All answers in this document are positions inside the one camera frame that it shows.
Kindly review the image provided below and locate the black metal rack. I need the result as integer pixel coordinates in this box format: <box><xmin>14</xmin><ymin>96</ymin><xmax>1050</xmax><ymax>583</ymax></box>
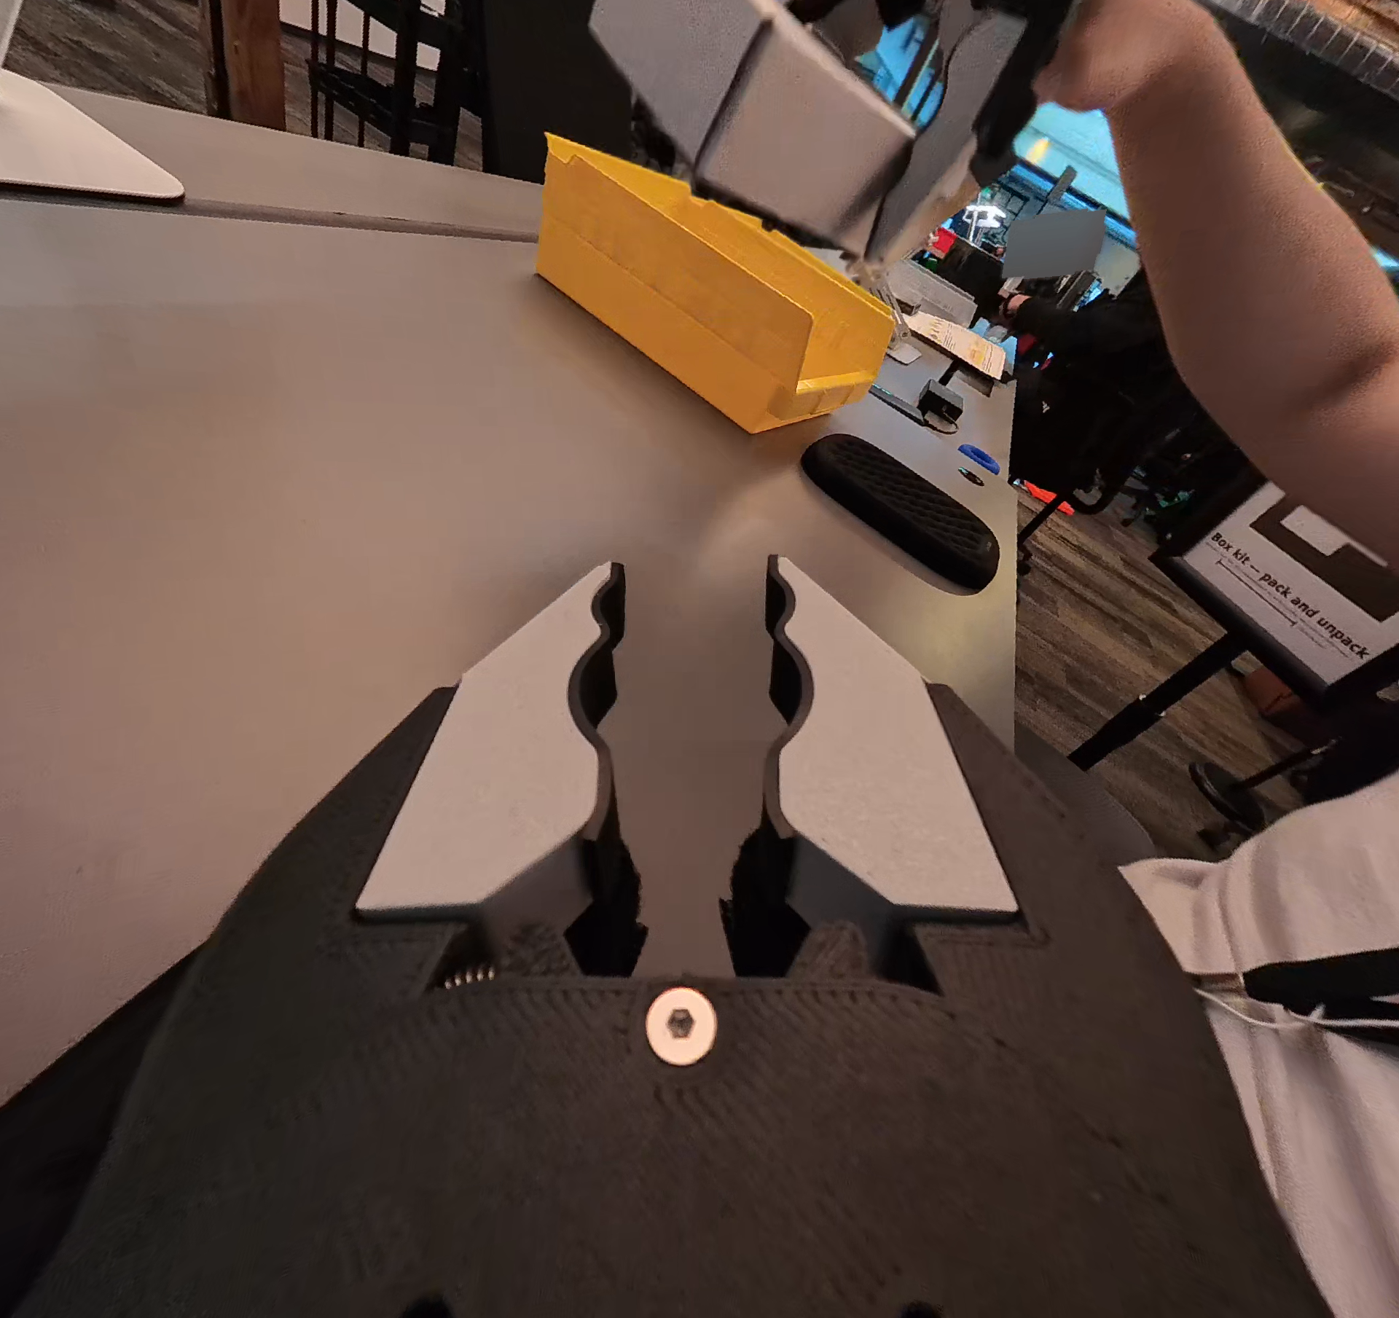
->
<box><xmin>304</xmin><ymin>0</ymin><xmax>485</xmax><ymax>169</ymax></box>

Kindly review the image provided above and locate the black panel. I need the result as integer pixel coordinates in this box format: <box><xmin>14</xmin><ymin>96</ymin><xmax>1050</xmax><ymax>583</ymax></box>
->
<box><xmin>451</xmin><ymin>0</ymin><xmax>659</xmax><ymax>185</ymax></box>

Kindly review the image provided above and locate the person's white shirt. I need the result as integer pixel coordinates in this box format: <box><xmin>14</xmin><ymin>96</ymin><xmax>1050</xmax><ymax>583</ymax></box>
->
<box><xmin>1119</xmin><ymin>794</ymin><xmax>1399</xmax><ymax>1318</ymax></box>

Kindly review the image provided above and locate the thin white cable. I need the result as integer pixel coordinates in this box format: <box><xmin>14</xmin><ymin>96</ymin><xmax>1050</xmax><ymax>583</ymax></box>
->
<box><xmin>1194</xmin><ymin>983</ymin><xmax>1399</xmax><ymax>1038</ymax></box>

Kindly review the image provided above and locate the person's right forearm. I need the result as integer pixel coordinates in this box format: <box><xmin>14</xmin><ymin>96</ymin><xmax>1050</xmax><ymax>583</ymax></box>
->
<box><xmin>1114</xmin><ymin>0</ymin><xmax>1399</xmax><ymax>533</ymax></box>

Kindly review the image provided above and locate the black mesh wrist rest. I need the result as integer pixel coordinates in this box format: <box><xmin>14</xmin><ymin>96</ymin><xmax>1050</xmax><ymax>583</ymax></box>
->
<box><xmin>800</xmin><ymin>434</ymin><xmax>1001</xmax><ymax>593</ymax></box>

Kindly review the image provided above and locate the person's right hand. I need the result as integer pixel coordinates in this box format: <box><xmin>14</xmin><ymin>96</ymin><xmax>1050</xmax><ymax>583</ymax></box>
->
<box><xmin>1032</xmin><ymin>0</ymin><xmax>1195</xmax><ymax>117</ymax></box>

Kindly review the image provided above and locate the white yellow paper sheet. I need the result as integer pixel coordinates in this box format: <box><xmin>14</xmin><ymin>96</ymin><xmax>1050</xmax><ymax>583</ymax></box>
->
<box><xmin>903</xmin><ymin>311</ymin><xmax>1009</xmax><ymax>380</ymax></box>

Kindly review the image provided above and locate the black white marker sign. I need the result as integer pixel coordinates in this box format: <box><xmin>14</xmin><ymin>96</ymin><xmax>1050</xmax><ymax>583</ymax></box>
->
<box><xmin>1153</xmin><ymin>479</ymin><xmax>1399</xmax><ymax>699</ymax></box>

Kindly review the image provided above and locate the wooden table leg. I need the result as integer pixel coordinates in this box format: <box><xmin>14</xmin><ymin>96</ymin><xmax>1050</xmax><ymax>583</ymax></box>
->
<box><xmin>108</xmin><ymin>0</ymin><xmax>288</xmax><ymax>131</ymax></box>

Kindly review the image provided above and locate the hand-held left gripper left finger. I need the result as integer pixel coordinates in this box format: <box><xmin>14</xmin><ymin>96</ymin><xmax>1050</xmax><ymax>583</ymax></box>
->
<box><xmin>355</xmin><ymin>561</ymin><xmax>646</xmax><ymax>978</ymax></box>

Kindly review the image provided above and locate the yellow plastic bin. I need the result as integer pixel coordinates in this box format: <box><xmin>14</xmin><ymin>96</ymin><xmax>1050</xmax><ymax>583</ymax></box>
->
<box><xmin>533</xmin><ymin>133</ymin><xmax>898</xmax><ymax>435</ymax></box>

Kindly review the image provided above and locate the black sign stand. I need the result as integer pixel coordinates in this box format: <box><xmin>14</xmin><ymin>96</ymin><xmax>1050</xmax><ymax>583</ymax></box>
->
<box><xmin>1066</xmin><ymin>630</ymin><xmax>1350</xmax><ymax>856</ymax></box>

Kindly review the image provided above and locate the white mailer box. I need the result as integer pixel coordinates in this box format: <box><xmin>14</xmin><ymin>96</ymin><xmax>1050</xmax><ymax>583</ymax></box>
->
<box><xmin>589</xmin><ymin>0</ymin><xmax>919</xmax><ymax>249</ymax></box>

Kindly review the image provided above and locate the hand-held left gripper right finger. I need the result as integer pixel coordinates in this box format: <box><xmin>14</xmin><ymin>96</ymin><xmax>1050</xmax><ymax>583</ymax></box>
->
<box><xmin>722</xmin><ymin>556</ymin><xmax>1023</xmax><ymax>978</ymax></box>

